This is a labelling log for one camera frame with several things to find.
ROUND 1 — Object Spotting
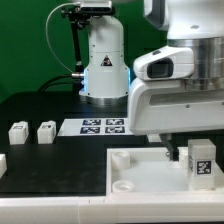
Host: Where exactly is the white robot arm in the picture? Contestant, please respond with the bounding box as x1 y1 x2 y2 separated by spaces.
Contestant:
128 0 224 158

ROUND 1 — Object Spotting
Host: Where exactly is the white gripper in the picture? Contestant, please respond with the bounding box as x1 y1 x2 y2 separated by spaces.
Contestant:
128 78 224 161

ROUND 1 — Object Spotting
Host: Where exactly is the white square tabletop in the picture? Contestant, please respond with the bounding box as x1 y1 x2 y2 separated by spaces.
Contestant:
105 146 224 196

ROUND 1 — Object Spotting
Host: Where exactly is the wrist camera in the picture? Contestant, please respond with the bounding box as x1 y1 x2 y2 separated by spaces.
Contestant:
133 46 194 81

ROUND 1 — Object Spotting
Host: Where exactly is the white block at left edge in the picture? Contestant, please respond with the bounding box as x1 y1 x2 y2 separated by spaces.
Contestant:
0 154 7 179

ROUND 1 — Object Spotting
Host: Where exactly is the grey cable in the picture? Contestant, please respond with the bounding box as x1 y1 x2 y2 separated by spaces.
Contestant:
45 2 82 74

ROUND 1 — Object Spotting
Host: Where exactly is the black cable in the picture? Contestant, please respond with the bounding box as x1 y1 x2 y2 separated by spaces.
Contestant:
37 75 83 93

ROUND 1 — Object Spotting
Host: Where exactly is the white sheet with tags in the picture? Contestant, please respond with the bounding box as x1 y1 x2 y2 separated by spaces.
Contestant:
58 118 132 137

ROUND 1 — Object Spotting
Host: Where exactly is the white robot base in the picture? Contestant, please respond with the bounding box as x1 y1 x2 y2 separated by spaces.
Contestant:
79 16 131 105

